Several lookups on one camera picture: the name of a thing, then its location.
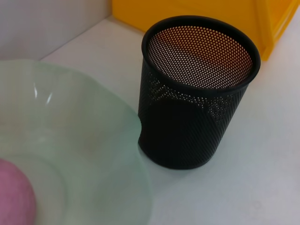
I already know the green glass fruit plate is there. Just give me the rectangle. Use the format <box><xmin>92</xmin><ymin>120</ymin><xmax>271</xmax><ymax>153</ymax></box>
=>
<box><xmin>0</xmin><ymin>60</ymin><xmax>153</xmax><ymax>225</ymax></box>

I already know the pink peach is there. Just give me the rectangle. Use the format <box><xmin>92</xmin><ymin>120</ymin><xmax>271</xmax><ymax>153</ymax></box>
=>
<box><xmin>0</xmin><ymin>158</ymin><xmax>37</xmax><ymax>225</ymax></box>

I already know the black mesh pen holder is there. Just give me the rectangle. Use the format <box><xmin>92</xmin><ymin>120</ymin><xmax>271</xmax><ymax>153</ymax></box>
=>
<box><xmin>138</xmin><ymin>14</ymin><xmax>261</xmax><ymax>171</ymax></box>

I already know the yellow plastic bin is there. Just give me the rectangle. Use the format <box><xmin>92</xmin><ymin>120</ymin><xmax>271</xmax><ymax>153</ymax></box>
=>
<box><xmin>112</xmin><ymin>0</ymin><xmax>300</xmax><ymax>62</ymax></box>

